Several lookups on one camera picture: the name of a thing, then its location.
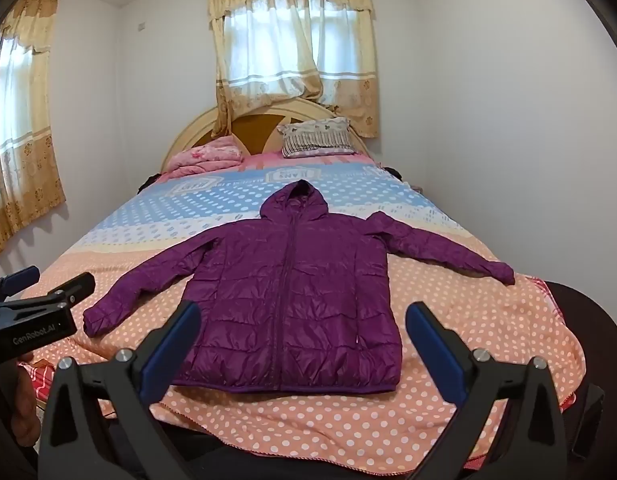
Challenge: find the red checked cloth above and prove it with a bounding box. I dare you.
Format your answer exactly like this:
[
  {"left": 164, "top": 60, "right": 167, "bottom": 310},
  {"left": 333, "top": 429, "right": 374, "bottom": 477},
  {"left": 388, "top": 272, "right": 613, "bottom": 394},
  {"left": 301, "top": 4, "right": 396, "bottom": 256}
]
[{"left": 18, "top": 360, "right": 56, "bottom": 413}]

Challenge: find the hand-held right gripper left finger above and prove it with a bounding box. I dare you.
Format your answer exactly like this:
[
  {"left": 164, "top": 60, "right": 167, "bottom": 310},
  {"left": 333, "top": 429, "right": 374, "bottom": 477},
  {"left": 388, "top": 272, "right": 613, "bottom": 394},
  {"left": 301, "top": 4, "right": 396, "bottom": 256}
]
[{"left": 38, "top": 300, "right": 202, "bottom": 480}]

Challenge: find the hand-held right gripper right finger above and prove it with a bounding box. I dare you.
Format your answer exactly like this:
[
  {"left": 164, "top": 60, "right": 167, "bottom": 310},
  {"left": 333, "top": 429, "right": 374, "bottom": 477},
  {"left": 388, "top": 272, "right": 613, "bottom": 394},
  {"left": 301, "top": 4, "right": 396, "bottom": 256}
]
[{"left": 406, "top": 301, "right": 582, "bottom": 480}]

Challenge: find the purple hooded puffer jacket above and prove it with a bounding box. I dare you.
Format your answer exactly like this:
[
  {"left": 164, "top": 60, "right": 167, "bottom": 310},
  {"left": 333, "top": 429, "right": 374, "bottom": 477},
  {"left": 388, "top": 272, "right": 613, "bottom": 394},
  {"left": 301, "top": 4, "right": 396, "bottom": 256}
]
[{"left": 82, "top": 178, "right": 516, "bottom": 393}]

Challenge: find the cream wooden headboard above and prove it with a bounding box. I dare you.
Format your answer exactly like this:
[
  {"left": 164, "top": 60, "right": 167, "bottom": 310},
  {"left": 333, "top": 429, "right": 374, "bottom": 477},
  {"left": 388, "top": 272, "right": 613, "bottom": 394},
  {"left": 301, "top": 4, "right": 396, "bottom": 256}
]
[{"left": 161, "top": 96, "right": 374, "bottom": 173}]

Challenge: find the person's left hand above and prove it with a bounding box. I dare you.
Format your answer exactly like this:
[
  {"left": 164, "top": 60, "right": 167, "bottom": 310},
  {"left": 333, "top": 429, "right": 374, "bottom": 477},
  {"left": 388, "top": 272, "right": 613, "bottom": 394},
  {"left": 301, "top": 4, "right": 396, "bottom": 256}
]
[{"left": 16, "top": 355, "right": 43, "bottom": 448}]

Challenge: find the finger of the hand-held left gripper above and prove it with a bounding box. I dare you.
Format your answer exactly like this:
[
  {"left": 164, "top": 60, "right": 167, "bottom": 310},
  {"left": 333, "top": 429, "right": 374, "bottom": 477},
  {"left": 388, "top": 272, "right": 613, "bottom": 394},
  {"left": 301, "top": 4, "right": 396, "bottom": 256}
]
[
  {"left": 3, "top": 272, "right": 96, "bottom": 318},
  {"left": 0, "top": 266, "right": 42, "bottom": 306}
]

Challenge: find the pink patterned pillow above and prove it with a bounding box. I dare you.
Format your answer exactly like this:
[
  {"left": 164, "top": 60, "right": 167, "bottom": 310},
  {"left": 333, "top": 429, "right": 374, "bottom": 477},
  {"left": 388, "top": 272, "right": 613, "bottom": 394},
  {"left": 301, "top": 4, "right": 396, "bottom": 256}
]
[{"left": 166, "top": 135, "right": 246, "bottom": 180}]

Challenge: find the striped pillow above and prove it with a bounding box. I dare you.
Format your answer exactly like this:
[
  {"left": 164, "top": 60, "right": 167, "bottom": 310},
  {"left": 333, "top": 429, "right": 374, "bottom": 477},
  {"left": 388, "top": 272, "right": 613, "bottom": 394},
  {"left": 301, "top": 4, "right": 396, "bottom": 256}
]
[{"left": 278, "top": 116, "right": 358, "bottom": 158}]

